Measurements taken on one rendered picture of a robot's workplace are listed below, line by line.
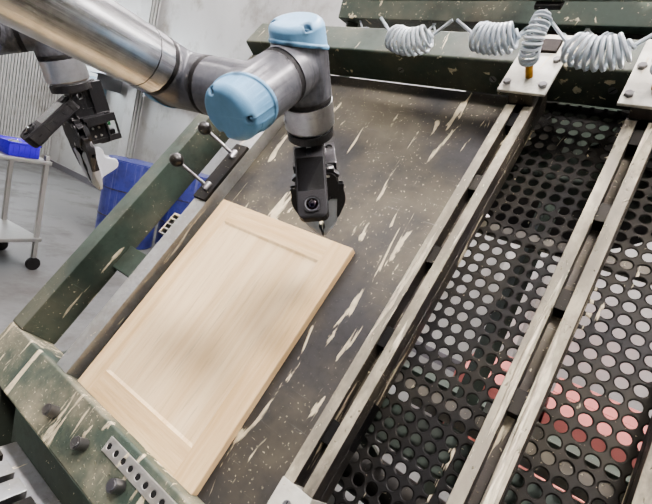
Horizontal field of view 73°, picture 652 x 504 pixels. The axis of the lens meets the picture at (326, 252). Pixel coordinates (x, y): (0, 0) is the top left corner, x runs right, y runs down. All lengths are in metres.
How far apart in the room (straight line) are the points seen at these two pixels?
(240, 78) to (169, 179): 0.94
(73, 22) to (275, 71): 0.21
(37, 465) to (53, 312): 0.41
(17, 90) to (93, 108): 10.35
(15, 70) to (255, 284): 10.50
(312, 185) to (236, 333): 0.44
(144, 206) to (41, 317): 0.40
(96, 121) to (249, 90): 0.52
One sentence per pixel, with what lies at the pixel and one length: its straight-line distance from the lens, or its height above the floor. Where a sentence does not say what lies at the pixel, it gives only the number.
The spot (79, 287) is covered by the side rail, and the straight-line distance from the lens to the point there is 1.42.
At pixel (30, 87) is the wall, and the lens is 11.42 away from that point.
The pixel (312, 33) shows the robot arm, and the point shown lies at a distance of 0.61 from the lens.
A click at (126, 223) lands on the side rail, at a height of 1.21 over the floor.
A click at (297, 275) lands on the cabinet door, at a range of 0.99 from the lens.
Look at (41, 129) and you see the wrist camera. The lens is 0.99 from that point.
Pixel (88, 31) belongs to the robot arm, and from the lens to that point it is 0.55.
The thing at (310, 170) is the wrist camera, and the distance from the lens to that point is 0.67.
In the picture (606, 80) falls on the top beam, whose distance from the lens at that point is 1.14.
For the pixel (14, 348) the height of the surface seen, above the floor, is 0.88.
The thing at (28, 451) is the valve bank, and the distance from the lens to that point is 1.25.
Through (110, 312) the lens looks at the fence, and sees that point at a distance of 1.22.
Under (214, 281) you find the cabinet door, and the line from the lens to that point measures 1.09.
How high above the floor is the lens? 1.51
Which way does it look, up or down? 11 degrees down
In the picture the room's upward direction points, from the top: 15 degrees clockwise
